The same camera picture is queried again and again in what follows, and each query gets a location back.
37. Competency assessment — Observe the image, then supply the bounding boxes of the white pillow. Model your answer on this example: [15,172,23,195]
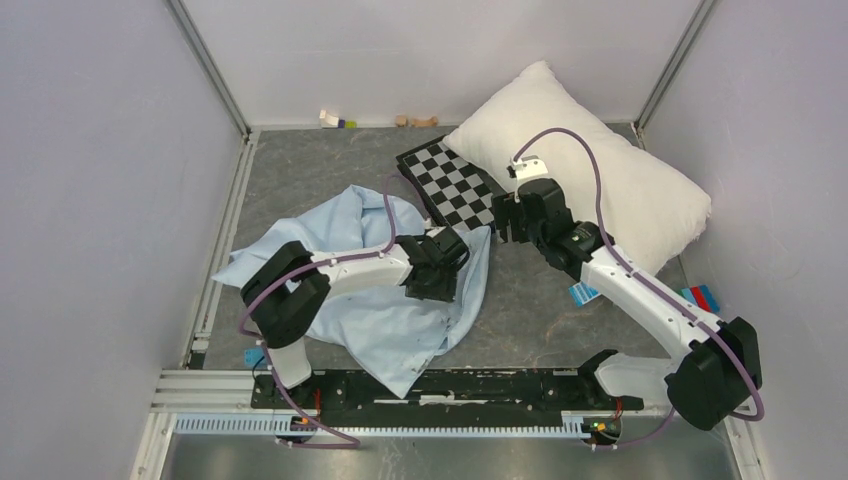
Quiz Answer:
[444,61,711,274]

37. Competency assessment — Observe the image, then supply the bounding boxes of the light blue pillowcase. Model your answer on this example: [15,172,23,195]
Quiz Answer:
[212,185,491,397]

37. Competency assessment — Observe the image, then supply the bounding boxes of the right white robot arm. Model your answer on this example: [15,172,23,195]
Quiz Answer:
[493,178,765,430]

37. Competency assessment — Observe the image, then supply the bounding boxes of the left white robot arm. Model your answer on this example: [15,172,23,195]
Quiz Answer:
[240,228,470,408]

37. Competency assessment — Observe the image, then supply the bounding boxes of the blue white pillow label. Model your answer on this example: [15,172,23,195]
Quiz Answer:
[569,282,600,307]

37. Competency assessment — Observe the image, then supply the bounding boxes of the black white checkerboard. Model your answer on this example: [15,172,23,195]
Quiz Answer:
[395,137,503,231]

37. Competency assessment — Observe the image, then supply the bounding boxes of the wooden toy pieces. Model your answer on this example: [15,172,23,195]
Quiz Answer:
[395,115,439,128]

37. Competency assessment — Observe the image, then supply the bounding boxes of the red blue green blocks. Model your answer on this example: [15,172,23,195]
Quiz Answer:
[681,284,720,314]

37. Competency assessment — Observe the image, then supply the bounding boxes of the small blue object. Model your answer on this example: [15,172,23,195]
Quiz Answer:
[243,347,267,369]

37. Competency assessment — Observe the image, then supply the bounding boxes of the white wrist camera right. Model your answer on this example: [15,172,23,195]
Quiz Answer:
[507,155,550,187]

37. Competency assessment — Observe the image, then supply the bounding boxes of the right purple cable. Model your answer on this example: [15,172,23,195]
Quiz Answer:
[511,127,766,452]

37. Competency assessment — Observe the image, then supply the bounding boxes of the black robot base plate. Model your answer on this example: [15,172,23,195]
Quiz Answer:
[289,368,644,428]

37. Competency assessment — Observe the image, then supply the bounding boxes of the white slotted cable duct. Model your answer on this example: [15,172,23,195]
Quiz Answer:
[173,413,618,440]

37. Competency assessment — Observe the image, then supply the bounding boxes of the aluminium rail frame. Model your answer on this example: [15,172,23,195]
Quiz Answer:
[151,370,254,413]

